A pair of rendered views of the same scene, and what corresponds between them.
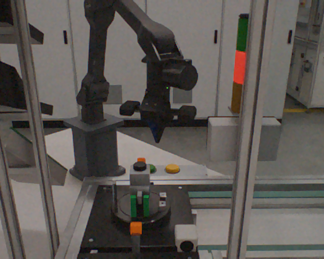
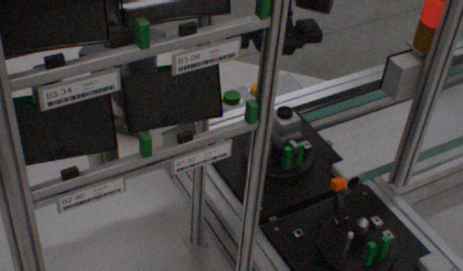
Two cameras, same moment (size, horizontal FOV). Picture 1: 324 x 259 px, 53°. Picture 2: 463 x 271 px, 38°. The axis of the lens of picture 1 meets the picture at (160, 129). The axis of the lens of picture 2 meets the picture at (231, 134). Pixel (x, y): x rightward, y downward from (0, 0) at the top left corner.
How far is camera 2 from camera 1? 0.78 m
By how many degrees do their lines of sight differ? 33
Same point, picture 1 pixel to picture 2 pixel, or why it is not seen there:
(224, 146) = (408, 85)
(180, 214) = (319, 149)
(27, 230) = (120, 221)
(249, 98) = (446, 45)
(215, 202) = (327, 120)
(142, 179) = (294, 127)
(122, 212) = (269, 167)
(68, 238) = (231, 214)
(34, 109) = not seen: hidden behind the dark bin
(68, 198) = not seen: hidden behind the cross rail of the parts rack
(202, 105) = not seen: outside the picture
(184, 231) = (347, 168)
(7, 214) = (256, 213)
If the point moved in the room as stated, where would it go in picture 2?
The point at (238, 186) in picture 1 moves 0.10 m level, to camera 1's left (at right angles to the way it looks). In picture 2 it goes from (421, 119) to (376, 134)
